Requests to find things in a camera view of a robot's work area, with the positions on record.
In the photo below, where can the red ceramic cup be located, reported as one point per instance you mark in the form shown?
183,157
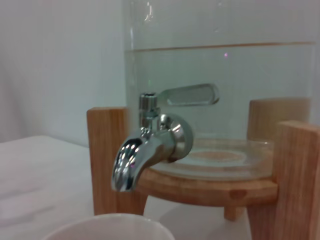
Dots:
112,225

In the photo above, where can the chrome faucet with lever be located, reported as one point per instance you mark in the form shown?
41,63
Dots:
130,160

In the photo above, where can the glass water dispenser jar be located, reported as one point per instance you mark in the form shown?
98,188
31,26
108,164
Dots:
225,75

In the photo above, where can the wooden dispenser stand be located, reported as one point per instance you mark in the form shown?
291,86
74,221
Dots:
295,175

